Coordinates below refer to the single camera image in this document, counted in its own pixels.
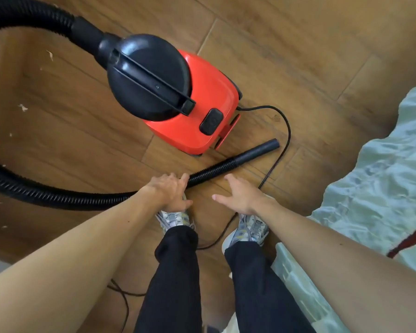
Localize person's left hand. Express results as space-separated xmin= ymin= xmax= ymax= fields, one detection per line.
xmin=138 ymin=173 xmax=194 ymax=213

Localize person's right hand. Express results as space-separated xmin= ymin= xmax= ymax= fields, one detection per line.
xmin=212 ymin=173 xmax=278 ymax=216

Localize black power cord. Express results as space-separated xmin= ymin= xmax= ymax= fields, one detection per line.
xmin=107 ymin=105 xmax=292 ymax=333

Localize red vacuum cleaner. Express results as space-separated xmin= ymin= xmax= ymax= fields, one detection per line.
xmin=97 ymin=33 xmax=243 ymax=156

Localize black corrugated vacuum hose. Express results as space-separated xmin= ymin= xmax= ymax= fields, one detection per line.
xmin=0 ymin=0 xmax=281 ymax=211

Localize person's left forearm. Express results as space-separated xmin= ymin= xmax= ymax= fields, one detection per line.
xmin=0 ymin=192 xmax=167 ymax=333

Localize person's right forearm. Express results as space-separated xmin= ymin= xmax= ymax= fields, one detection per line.
xmin=260 ymin=201 xmax=416 ymax=333

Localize person's left grey shoe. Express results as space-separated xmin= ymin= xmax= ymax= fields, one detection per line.
xmin=156 ymin=194 xmax=196 ymax=234

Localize person's grey shoe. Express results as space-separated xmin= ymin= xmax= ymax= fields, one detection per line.
xmin=156 ymin=194 xmax=196 ymax=234
xmin=221 ymin=194 xmax=275 ymax=254

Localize person's right grey shoe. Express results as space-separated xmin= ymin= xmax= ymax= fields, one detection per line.
xmin=221 ymin=194 xmax=275 ymax=254

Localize person's dark trousers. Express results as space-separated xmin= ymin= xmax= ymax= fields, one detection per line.
xmin=133 ymin=225 xmax=316 ymax=333

